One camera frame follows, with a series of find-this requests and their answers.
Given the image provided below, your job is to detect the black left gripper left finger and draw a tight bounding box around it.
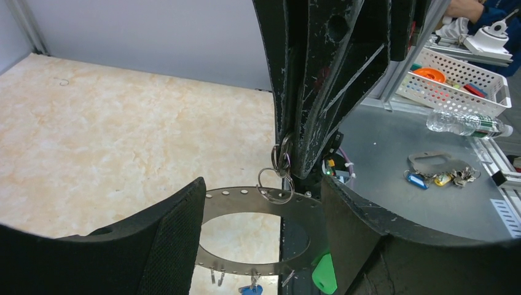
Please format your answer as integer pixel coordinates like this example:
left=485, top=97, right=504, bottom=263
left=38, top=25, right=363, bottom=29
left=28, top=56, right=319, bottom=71
left=1, top=177, right=206, bottom=294

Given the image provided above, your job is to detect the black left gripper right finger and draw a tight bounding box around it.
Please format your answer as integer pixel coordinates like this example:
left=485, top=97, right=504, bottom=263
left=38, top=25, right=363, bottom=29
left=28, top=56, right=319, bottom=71
left=321, top=177, right=520, bottom=294

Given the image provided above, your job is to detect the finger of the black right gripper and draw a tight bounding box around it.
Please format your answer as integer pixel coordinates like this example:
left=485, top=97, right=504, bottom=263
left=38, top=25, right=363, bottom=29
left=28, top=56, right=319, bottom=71
left=253, top=0, right=292, bottom=144
left=291, top=1, right=391, bottom=179

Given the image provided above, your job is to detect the green plastic key tag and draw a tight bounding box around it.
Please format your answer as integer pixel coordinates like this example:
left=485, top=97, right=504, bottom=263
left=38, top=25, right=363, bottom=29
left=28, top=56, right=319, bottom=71
left=311, top=253, right=337, bottom=294

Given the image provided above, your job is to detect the blue plastic key tag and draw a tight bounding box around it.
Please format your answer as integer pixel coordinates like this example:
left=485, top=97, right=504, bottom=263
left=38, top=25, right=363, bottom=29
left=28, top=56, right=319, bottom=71
left=238, top=285, right=264, bottom=295

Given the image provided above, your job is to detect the orange object in basket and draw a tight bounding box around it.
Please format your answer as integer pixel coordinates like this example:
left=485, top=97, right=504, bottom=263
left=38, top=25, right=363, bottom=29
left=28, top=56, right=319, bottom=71
left=412, top=68, right=446, bottom=84

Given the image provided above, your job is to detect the white perforated plastic basket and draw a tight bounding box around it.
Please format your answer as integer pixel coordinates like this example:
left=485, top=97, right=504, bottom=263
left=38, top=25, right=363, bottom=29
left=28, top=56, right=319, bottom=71
left=396, top=49, right=512, bottom=117

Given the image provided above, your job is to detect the spare metal key bunch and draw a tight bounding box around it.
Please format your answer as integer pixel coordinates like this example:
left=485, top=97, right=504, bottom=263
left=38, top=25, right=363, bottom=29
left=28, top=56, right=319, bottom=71
left=407, top=151, right=481, bottom=187

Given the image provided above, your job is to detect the person in blue jacket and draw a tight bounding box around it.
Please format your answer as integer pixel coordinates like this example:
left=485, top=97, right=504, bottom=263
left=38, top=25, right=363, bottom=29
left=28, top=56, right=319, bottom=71
left=436, top=0, right=520, bottom=77

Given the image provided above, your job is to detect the clear plastic water bottle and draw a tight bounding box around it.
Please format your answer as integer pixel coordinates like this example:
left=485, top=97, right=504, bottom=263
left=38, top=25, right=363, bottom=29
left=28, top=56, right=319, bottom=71
left=426, top=109, right=514, bottom=139

